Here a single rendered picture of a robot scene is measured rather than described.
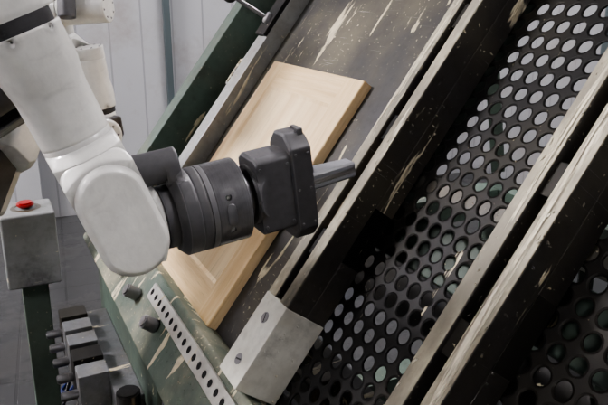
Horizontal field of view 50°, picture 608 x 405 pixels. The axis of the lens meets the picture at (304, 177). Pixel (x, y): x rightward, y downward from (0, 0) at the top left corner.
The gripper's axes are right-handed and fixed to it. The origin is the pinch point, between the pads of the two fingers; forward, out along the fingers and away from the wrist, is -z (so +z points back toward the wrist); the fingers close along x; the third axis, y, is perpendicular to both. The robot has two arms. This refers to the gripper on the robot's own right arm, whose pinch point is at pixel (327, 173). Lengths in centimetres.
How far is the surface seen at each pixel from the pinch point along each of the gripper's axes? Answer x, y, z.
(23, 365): -118, 193, 46
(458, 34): 11.1, 8.8, -25.9
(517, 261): -6.2, -19.7, -9.2
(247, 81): -2, 76, -20
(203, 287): -30, 41, 6
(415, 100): 3.4, 8.9, -18.6
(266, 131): -9, 54, -15
